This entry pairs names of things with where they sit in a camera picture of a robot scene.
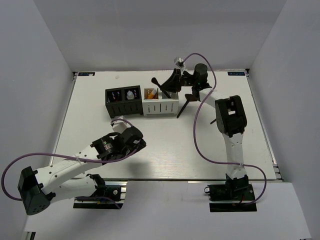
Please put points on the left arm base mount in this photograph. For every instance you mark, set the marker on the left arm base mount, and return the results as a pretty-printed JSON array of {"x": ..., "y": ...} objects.
[{"x": 108, "y": 195}]

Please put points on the black slotted organizer box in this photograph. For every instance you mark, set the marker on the black slotted organizer box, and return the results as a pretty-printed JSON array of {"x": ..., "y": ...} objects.
[{"x": 116, "y": 102}]

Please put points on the clear plastic bottle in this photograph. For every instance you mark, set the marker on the clear plastic bottle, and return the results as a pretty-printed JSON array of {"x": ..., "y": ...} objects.
[{"x": 130, "y": 95}]

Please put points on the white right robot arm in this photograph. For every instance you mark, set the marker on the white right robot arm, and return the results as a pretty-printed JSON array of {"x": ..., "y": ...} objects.
[{"x": 230, "y": 119}]

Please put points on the black fan makeup brush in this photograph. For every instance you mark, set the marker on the black fan makeup brush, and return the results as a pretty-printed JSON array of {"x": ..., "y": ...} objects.
[{"x": 189, "y": 98}]

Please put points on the white slotted organizer box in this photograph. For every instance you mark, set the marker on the white slotted organizer box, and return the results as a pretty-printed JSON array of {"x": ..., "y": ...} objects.
[{"x": 162, "y": 105}]

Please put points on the orange sunscreen tube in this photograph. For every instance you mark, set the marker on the orange sunscreen tube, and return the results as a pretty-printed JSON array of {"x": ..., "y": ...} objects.
[{"x": 153, "y": 94}]

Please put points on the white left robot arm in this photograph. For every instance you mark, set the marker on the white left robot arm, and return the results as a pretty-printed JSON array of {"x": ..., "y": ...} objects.
[{"x": 69, "y": 178}]

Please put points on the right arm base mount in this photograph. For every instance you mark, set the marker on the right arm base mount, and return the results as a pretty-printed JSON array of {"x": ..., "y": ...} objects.
[{"x": 220, "y": 201}]

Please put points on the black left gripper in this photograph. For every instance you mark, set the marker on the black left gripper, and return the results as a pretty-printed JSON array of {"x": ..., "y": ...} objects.
[{"x": 141, "y": 144}]

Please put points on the black round makeup brush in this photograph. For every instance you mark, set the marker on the black round makeup brush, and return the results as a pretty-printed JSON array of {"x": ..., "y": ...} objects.
[{"x": 155, "y": 81}]

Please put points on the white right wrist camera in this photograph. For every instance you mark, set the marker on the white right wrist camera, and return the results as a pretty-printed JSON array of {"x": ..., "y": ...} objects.
[{"x": 179, "y": 62}]

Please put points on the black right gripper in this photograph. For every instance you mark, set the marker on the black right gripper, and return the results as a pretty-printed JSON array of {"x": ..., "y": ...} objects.
[{"x": 174, "y": 83}]

